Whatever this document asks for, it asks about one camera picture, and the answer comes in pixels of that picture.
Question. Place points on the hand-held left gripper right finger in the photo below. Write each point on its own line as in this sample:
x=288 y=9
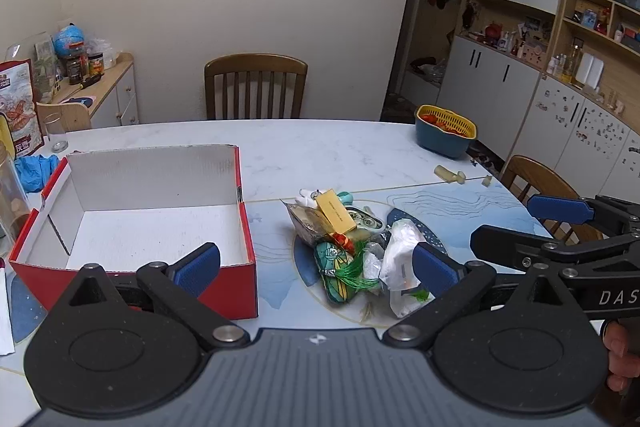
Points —
x=434 y=269

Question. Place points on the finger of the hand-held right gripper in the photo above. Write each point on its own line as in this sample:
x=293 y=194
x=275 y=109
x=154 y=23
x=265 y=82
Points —
x=500 y=243
x=557 y=208

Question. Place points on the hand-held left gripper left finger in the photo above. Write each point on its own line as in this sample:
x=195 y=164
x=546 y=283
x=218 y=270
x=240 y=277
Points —
x=200 y=266

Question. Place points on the white plastic bag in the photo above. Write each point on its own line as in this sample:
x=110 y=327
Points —
x=397 y=252

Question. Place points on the red cardboard box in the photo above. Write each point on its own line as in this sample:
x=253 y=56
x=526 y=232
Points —
x=235 y=287

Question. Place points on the correction tape dispenser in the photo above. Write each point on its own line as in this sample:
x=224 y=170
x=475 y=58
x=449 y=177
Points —
x=369 y=221

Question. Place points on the green pouch with tassel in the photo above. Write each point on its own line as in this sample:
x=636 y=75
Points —
x=332 y=274

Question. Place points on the silver foil packet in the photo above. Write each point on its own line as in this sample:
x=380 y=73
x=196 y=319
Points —
x=305 y=224

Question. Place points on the yellow rectangular box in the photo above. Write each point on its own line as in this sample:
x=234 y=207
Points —
x=336 y=213

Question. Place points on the person's right hand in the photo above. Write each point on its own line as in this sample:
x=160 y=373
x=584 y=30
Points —
x=622 y=352

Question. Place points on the wooden dining chair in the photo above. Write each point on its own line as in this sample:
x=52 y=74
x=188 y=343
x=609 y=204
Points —
x=530 y=177
x=255 y=67

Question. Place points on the beige tube piece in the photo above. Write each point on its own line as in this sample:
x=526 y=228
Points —
x=449 y=174

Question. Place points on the blue plastic tub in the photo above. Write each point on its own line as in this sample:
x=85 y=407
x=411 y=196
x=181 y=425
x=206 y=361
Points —
x=442 y=146

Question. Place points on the teal round sharpener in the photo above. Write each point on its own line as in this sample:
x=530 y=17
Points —
x=345 y=197

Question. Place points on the white plush tooth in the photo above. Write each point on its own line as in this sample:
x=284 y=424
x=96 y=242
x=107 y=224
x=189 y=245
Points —
x=305 y=199

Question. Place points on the yellow plastic colander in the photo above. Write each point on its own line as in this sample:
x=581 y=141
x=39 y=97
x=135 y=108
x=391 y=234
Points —
x=452 y=114

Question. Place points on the yellow oil bottle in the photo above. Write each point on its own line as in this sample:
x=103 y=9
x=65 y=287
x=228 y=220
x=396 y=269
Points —
x=572 y=62

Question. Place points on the wooden white sideboard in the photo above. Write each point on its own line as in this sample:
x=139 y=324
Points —
x=122 y=99

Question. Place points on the blue rubber gloves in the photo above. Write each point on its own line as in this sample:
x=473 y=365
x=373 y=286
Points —
x=35 y=172

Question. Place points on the clear drinking glass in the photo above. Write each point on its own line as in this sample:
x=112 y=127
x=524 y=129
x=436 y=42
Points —
x=56 y=132

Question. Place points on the white paper sheet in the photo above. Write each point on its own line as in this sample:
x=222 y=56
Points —
x=5 y=312

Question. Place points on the small light wooden chair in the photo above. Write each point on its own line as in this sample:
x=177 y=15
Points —
x=65 y=117

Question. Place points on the jar with orange label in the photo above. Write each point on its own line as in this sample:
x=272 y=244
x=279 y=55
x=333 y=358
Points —
x=95 y=64

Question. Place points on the dark glass jar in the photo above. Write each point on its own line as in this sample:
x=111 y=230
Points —
x=75 y=69

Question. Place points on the clear plastic bag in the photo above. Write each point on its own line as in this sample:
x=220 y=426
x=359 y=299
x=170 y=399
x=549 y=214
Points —
x=107 y=52

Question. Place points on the yellow container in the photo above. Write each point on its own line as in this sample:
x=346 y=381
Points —
x=3 y=127

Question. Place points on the red snack bag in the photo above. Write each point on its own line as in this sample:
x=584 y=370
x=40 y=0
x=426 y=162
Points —
x=20 y=102

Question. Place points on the small blue globe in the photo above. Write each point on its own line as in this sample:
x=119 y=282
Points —
x=70 y=39

